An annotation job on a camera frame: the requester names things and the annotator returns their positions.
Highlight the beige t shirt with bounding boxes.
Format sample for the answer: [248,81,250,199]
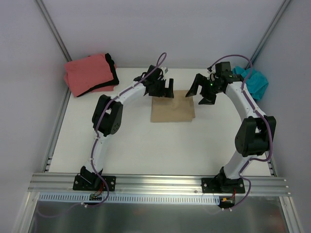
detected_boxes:
[151,90,195,123]

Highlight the teal t shirt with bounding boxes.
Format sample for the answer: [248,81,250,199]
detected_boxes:
[232,66,269,101]

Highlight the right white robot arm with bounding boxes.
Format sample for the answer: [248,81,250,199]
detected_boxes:
[186,62,276,194]

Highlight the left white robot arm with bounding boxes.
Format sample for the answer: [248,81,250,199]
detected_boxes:
[73,65,174,191]

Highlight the folded black t shirt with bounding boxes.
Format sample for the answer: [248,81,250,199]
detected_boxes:
[77,53,120,97]

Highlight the folded pink t shirt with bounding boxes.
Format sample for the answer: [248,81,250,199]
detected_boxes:
[64,53,120,97]

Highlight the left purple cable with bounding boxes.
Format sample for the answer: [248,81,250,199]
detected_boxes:
[89,52,168,208]

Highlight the purple cable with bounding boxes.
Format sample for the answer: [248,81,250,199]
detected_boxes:
[89,52,168,208]
[210,54,273,211]

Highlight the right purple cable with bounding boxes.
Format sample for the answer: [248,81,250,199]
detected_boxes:
[210,54,273,211]

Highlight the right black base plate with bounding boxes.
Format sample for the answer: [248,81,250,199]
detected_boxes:
[201,177,245,194]

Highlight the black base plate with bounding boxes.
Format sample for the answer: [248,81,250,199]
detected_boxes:
[201,177,245,194]
[72,174,116,192]

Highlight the right corner aluminium post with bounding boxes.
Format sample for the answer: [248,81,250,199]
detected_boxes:
[250,0,292,65]

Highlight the corner aluminium post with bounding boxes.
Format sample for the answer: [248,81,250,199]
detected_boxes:
[250,0,292,65]
[34,0,72,62]

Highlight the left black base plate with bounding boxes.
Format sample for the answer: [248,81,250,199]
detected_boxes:
[72,174,116,192]

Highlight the left corner aluminium post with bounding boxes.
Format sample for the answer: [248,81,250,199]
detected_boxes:
[34,0,72,62]

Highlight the white slotted cable duct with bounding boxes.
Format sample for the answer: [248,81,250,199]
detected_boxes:
[38,192,220,205]

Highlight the aluminium mounting rail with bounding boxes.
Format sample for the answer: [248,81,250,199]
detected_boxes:
[28,172,291,197]

